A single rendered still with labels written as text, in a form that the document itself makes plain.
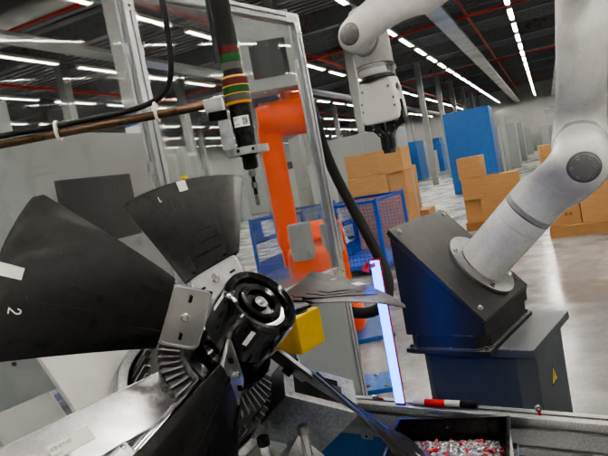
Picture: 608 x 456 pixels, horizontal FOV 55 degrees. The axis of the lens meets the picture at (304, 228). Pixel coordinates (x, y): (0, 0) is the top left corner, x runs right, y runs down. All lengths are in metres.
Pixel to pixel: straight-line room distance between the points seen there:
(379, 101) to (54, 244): 0.82
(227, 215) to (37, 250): 0.35
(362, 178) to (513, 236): 7.68
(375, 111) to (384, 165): 7.56
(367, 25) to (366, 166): 7.77
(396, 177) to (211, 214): 7.93
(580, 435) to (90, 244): 0.92
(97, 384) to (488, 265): 0.91
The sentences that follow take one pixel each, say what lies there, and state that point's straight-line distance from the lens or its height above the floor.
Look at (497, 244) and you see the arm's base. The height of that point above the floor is 1.15.
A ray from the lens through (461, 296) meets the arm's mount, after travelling 1.36.
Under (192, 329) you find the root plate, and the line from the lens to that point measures 0.89.
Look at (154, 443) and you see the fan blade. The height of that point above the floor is 1.15.
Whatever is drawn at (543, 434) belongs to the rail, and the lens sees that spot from 1.26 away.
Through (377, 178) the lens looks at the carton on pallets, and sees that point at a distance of 8.97.
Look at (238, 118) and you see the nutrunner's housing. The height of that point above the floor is 1.50.
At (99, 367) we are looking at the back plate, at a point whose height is 1.14.
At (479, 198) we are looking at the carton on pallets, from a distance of 10.14.
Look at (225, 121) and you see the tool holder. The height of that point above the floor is 1.50.
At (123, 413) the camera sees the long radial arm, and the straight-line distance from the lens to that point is 0.88.
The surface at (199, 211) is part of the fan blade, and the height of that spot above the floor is 1.37.
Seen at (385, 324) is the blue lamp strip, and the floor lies 1.05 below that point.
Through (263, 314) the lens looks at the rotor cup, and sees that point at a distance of 0.86.
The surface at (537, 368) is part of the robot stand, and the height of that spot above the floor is 0.87.
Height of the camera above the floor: 1.39
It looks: 5 degrees down
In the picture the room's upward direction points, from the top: 11 degrees counter-clockwise
